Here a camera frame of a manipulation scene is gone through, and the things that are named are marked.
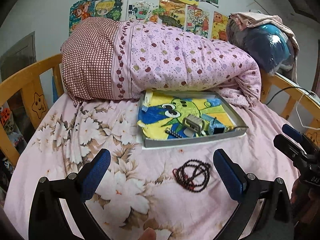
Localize colourful frog drawing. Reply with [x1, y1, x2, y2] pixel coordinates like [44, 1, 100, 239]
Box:
[137, 92, 235, 140]

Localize black chain bracelet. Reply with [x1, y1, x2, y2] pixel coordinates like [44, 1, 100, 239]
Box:
[164, 127, 186, 139]

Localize children drawings on wall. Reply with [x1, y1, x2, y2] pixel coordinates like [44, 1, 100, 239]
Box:
[69, 0, 228, 41]

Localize left human hand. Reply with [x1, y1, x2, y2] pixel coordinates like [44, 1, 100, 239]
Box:
[138, 228, 157, 240]

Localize grey shallow box tray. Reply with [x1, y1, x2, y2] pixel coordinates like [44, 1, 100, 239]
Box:
[137, 91, 248, 148]

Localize pink dotted folded quilt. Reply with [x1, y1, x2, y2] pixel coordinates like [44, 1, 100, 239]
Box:
[61, 17, 261, 108]

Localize blue kids smartwatch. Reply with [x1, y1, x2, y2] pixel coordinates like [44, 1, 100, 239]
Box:
[201, 114, 226, 135]

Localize white cable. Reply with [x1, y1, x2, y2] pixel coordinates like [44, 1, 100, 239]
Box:
[294, 93, 318, 129]

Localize silver hair comb clip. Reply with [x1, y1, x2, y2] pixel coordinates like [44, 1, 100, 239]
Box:
[182, 114, 206, 135]

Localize yellow wooden bed frame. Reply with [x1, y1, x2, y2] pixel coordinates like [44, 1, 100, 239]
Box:
[0, 53, 320, 168]

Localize black bead necklace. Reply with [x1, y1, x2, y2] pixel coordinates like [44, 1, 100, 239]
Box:
[172, 159, 212, 194]

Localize right human hand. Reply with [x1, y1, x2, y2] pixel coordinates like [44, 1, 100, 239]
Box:
[290, 178, 319, 226]

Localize pink floral bed sheet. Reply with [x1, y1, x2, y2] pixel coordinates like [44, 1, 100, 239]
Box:
[4, 94, 298, 239]

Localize black cable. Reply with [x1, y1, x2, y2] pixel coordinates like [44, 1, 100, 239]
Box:
[265, 86, 316, 106]

